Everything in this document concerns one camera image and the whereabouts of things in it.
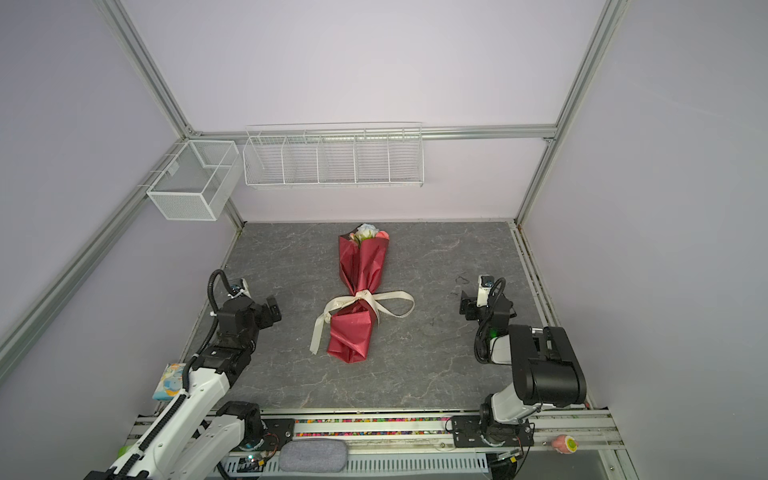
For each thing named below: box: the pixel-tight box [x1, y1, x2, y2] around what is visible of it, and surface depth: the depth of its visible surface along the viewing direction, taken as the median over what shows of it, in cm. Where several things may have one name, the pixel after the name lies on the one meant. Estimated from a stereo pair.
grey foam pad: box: [279, 439, 348, 473], surface depth 70 cm
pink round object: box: [551, 434, 579, 454], surface depth 70 cm
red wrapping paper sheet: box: [327, 232, 390, 364], surface depth 90 cm
